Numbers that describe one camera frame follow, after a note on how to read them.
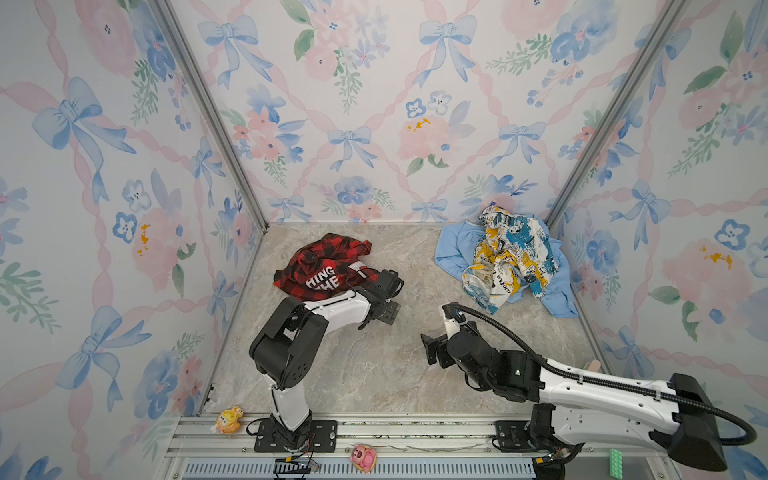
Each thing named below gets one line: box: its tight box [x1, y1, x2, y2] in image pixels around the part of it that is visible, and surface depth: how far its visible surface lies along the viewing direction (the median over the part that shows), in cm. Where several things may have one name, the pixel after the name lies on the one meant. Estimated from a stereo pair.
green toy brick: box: [609, 448, 623, 480], surface depth 72 cm
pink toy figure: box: [350, 443, 377, 474], surface depth 70 cm
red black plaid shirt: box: [274, 233, 380, 302], surface depth 100 cm
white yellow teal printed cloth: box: [462, 206, 559, 315], surface depth 102 cm
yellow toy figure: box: [216, 406, 244, 434], surface depth 76 cm
